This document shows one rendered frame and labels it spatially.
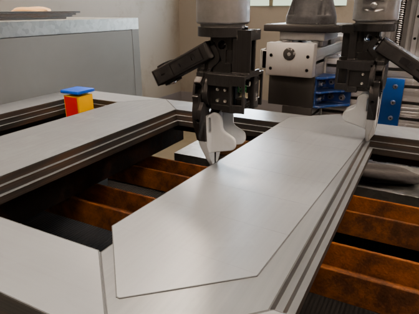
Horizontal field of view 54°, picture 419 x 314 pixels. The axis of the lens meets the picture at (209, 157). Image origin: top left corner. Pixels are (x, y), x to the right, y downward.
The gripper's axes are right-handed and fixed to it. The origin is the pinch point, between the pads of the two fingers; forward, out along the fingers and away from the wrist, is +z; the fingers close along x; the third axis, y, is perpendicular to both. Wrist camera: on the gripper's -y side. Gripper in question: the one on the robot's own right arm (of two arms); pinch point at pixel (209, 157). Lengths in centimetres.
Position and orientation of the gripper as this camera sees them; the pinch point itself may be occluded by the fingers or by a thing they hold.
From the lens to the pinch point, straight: 65.3
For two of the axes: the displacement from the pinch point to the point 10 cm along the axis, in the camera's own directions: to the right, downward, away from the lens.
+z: 0.0, 9.4, 3.4
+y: 8.8, 1.6, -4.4
